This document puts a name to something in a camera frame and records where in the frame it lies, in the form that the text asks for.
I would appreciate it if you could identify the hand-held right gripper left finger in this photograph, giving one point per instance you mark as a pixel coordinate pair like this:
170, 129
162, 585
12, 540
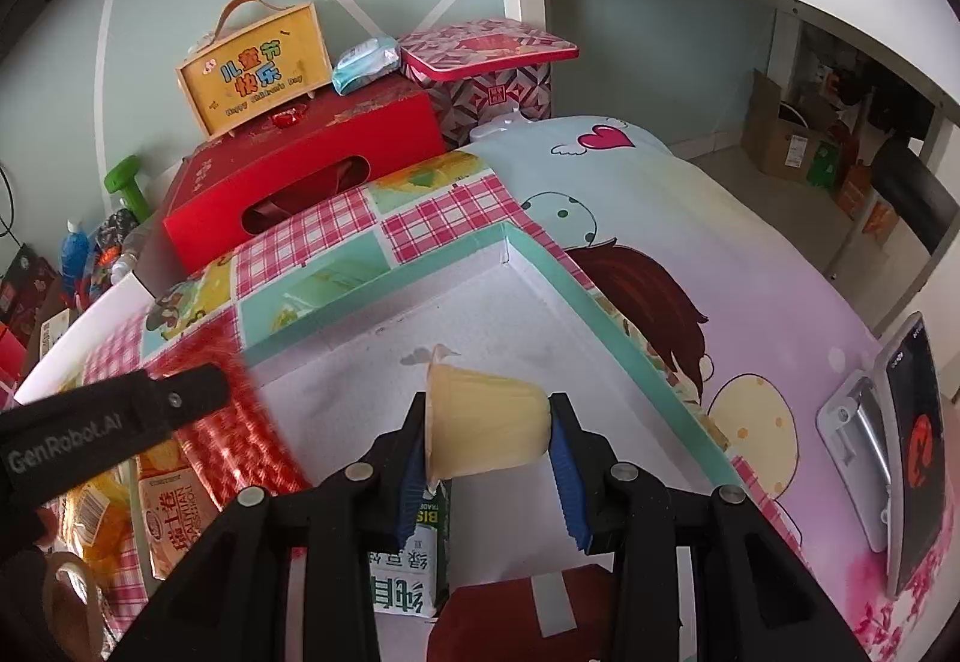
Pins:
411, 497

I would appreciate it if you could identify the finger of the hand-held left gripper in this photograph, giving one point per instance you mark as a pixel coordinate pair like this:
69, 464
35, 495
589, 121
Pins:
187, 396

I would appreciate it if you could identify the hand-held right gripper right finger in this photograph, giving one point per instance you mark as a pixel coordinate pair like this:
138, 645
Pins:
566, 489

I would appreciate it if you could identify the red patterned snack packet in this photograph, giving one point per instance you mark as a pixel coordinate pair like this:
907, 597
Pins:
225, 437

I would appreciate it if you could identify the white green milk carton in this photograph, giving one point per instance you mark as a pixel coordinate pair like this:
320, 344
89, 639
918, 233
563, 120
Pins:
409, 579

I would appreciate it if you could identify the yellow pudding cup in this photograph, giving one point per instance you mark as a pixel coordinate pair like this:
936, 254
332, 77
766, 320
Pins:
487, 422

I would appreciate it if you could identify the golden swiss roll packet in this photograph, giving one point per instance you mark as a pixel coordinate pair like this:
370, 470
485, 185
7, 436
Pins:
176, 519

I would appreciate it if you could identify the red and white biscuit packet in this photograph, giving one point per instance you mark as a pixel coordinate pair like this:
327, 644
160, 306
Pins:
495, 617

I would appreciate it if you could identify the white chair back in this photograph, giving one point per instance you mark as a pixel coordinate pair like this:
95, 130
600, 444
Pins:
82, 340

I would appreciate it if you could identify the dark brown box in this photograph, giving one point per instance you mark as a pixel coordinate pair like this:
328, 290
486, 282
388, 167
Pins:
26, 287

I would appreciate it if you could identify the colourful toy packet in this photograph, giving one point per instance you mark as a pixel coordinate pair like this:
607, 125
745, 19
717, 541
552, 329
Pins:
112, 250

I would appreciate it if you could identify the blue bottle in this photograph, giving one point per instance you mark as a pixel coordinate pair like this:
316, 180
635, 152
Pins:
75, 257

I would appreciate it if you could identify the green dumbbell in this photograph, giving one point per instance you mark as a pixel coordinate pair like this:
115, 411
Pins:
127, 182

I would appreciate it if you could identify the red gift box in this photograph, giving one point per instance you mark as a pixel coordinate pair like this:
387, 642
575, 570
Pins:
300, 167

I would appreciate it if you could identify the grey phone holder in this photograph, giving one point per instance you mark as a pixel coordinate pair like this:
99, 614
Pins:
855, 452

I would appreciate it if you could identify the cartoon printed blanket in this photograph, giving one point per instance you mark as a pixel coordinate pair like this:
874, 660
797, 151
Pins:
750, 242

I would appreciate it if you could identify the yellow handbag-shaped box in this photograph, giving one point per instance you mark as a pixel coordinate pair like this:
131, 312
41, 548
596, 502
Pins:
255, 77

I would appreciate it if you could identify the black phone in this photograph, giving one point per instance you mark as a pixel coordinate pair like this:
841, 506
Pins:
915, 452

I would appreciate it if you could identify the white plastic object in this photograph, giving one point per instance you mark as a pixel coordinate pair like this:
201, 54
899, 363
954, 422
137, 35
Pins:
495, 124

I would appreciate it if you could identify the blue wet wipes pack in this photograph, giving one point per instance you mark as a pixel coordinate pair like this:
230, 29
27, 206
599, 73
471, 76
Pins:
367, 66

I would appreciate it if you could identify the brown cardboard box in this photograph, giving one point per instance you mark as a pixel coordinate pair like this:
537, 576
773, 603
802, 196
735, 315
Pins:
787, 137

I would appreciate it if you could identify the orange box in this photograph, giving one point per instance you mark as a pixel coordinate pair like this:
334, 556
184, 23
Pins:
862, 197

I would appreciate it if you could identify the pink patterned tin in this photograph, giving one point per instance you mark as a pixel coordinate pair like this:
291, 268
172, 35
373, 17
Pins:
480, 62

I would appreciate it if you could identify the dark chair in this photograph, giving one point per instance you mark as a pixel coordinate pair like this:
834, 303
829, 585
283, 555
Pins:
915, 190

